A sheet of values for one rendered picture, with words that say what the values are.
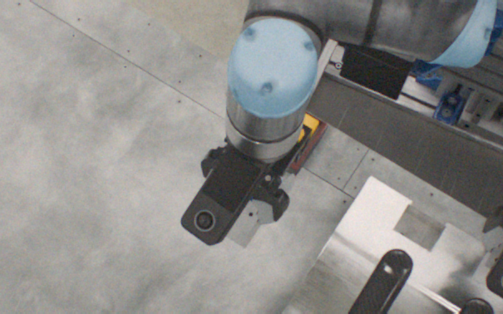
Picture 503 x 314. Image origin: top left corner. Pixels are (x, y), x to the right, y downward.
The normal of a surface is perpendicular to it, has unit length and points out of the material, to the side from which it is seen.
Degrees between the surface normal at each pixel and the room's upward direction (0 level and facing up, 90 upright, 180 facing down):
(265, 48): 0
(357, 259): 1
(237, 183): 28
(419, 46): 76
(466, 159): 0
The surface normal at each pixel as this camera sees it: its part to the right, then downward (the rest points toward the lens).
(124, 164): 0.06, -0.36
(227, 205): -0.23, 0.02
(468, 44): -0.08, 0.48
